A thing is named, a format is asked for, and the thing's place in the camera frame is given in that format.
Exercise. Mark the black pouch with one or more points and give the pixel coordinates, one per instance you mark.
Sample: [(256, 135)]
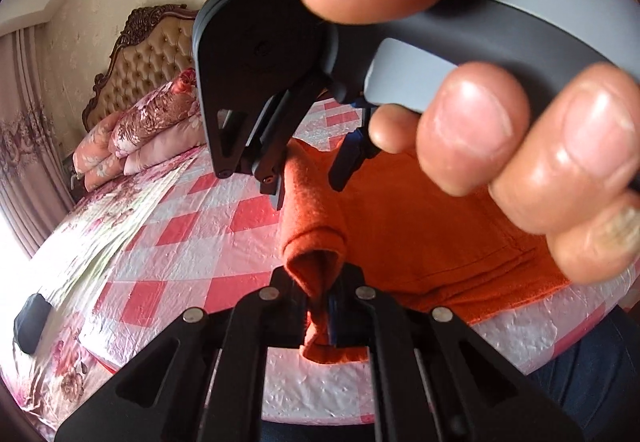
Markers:
[(31, 324)]

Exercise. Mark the tufted carved headboard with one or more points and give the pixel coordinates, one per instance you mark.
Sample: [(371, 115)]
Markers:
[(145, 62)]

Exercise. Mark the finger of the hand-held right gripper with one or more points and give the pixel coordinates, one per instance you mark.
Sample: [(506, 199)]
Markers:
[(350, 157), (235, 142)]

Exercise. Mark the pink floral pillow stack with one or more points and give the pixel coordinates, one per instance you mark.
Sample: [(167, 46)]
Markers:
[(97, 152)]

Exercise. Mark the pink patterned curtain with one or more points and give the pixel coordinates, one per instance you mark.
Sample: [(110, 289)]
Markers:
[(25, 147)]

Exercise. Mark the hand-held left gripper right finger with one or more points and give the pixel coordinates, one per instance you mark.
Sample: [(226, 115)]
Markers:
[(336, 322)]

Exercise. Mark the pink folded quilt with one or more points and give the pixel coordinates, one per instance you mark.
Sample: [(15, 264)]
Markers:
[(165, 149)]

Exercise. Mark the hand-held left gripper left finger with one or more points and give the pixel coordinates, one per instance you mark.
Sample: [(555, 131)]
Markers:
[(292, 317)]

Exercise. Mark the orange pants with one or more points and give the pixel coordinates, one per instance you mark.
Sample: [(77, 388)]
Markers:
[(400, 232)]

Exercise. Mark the red floral folded quilt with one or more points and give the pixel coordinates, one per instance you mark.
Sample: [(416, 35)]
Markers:
[(155, 107)]

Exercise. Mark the person's legs in jeans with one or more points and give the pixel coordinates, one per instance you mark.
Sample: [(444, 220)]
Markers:
[(590, 372)]

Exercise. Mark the person's right hand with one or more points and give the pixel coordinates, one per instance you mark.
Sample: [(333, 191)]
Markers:
[(470, 132)]

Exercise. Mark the floral bed sheet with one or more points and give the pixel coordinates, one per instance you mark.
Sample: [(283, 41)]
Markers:
[(65, 372)]

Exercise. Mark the red white checked plastic sheet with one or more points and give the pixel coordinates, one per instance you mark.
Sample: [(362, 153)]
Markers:
[(200, 222)]

